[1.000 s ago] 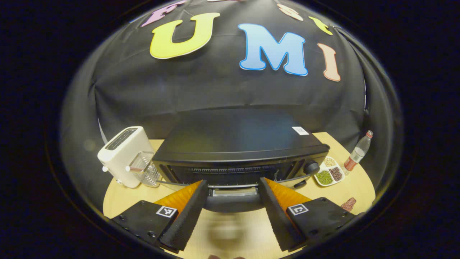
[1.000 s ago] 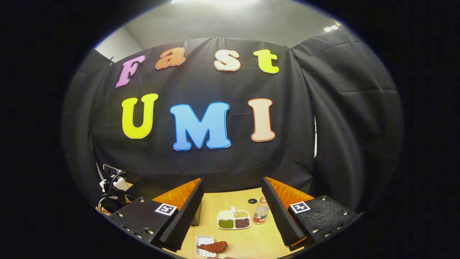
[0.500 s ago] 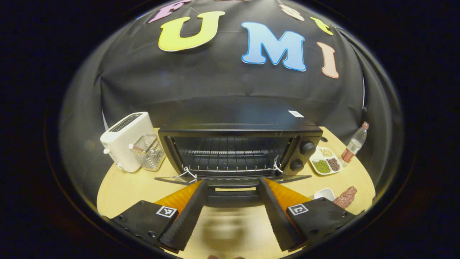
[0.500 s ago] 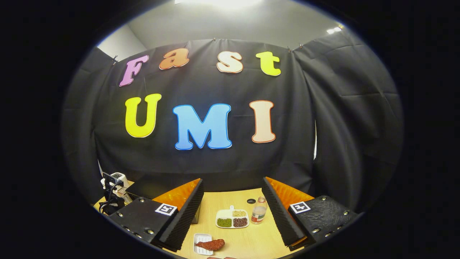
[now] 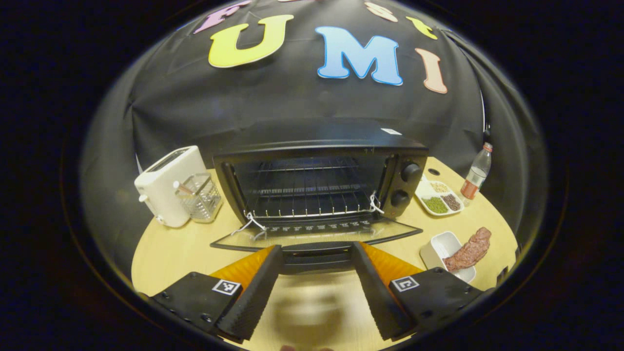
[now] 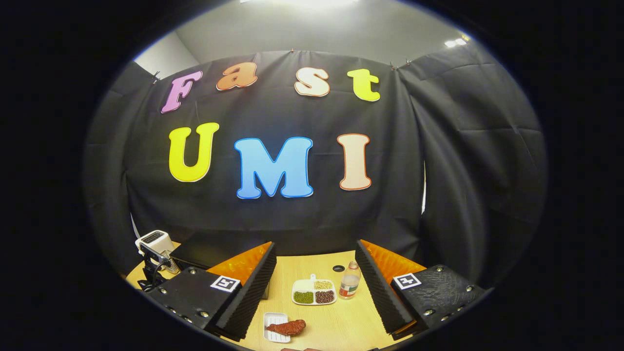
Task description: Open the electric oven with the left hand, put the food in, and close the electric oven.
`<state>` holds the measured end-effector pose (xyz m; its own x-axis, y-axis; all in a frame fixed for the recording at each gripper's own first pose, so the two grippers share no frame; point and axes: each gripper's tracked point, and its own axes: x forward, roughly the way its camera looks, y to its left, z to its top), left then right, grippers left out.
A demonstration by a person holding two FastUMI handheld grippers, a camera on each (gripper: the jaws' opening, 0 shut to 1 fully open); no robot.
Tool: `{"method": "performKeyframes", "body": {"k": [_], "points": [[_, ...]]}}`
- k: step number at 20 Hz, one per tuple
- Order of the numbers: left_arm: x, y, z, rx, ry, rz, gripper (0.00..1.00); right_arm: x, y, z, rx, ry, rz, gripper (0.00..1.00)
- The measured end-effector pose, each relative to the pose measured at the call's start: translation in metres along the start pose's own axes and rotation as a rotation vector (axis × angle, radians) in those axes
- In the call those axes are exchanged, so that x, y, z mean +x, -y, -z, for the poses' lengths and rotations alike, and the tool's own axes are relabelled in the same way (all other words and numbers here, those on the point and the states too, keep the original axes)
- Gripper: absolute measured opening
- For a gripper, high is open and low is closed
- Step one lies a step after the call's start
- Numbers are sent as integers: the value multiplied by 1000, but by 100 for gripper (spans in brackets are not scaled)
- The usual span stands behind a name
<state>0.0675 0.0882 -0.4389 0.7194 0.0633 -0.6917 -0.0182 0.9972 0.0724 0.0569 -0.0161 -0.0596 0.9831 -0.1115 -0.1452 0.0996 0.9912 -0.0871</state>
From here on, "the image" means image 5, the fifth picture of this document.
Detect white toaster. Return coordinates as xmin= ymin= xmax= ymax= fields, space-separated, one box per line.
xmin=134 ymin=145 xmax=210 ymax=228

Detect black electric oven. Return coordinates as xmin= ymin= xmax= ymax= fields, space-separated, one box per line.
xmin=210 ymin=118 xmax=429 ymax=275

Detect raw red meat piece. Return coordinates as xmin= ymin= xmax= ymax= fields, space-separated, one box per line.
xmin=443 ymin=227 xmax=492 ymax=273

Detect black backdrop cloth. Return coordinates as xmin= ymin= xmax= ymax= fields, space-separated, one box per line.
xmin=80 ymin=0 xmax=549 ymax=273

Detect metal wire mesh basket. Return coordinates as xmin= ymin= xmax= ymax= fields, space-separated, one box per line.
xmin=174 ymin=172 xmax=224 ymax=224

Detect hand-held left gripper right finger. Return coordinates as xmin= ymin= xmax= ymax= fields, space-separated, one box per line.
xmin=351 ymin=241 xmax=488 ymax=342

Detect white rectangular tray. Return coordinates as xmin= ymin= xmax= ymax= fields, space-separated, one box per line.
xmin=420 ymin=231 xmax=477 ymax=284

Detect clear plastic bottle red label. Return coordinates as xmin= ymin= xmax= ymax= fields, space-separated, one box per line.
xmin=460 ymin=142 xmax=493 ymax=207

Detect white divided dish with beans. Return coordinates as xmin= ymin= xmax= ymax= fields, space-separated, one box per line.
xmin=414 ymin=179 xmax=465 ymax=216

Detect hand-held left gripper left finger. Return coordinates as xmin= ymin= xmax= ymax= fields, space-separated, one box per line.
xmin=149 ymin=245 xmax=284 ymax=343

